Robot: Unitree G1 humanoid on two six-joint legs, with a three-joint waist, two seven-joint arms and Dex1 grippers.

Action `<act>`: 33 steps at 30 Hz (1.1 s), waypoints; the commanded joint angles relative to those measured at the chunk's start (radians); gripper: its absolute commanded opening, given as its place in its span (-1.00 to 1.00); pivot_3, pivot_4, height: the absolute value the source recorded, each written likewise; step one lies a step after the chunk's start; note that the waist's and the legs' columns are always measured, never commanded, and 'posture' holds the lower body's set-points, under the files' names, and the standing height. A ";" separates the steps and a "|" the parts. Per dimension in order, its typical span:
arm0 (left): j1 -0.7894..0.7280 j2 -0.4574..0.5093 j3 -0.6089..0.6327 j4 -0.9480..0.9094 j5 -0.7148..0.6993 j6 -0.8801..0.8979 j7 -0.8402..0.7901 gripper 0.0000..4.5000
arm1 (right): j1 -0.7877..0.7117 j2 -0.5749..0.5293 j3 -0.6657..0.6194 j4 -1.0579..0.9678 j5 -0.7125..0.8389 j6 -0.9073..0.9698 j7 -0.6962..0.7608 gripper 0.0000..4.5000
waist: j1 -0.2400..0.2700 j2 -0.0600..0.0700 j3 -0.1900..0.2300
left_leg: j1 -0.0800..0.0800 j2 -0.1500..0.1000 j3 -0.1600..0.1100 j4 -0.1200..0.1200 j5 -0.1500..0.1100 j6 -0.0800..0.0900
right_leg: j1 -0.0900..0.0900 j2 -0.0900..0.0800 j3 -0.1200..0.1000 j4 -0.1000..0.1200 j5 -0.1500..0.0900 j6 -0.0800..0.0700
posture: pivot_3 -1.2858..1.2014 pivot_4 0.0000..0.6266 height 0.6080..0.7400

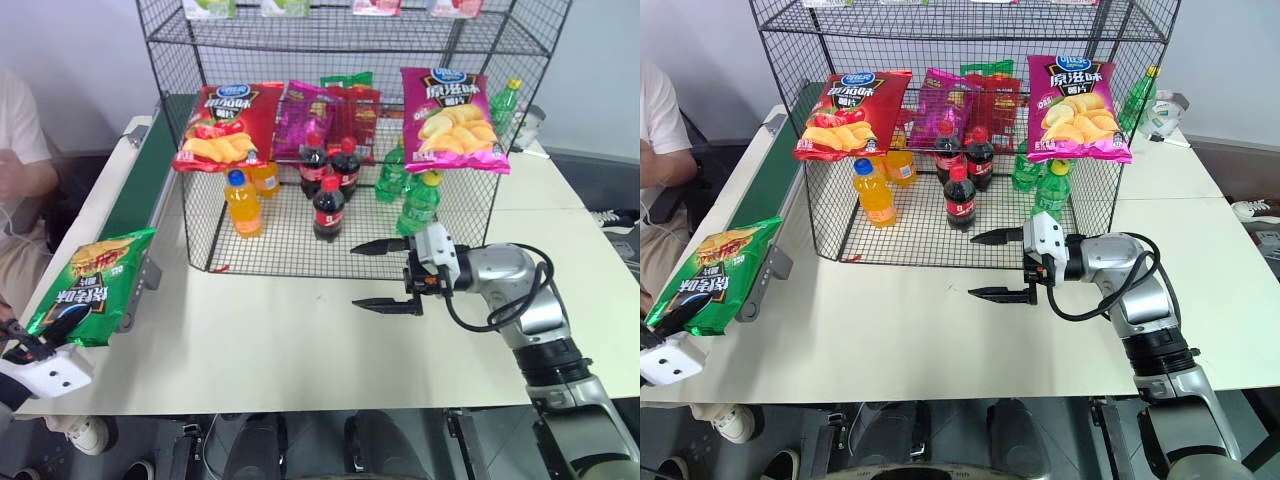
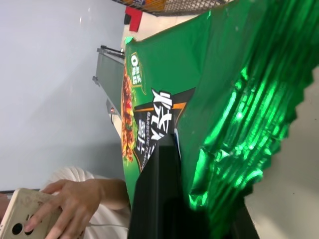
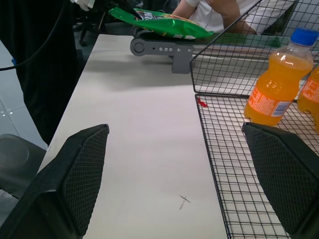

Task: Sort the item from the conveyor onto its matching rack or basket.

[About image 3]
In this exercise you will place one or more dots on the orange soda bottle blue cap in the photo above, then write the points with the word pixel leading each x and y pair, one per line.
pixel 276 87

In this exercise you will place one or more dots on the grey plastic stool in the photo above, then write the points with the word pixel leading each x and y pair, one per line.
pixel 17 159

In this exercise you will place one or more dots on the black fabric backdrop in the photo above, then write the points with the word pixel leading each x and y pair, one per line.
pixel 49 87

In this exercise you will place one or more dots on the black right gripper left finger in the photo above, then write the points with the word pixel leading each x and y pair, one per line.
pixel 62 184

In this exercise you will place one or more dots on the small red clip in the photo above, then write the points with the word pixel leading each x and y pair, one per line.
pixel 202 102

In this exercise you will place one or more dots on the grey conveyor belt unit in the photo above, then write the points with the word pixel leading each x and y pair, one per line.
pixel 159 48

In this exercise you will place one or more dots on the person in white shirt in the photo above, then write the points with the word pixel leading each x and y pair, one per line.
pixel 199 12

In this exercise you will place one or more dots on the black office chair base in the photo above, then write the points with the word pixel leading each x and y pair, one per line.
pixel 87 33

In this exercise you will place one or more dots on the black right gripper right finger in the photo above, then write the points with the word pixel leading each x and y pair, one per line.
pixel 291 174

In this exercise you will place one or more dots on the green chip bag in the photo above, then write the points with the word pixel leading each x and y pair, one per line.
pixel 159 23

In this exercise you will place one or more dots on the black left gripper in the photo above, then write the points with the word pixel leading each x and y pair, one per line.
pixel 109 4

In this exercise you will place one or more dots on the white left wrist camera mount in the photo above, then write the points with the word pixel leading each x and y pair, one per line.
pixel 83 3

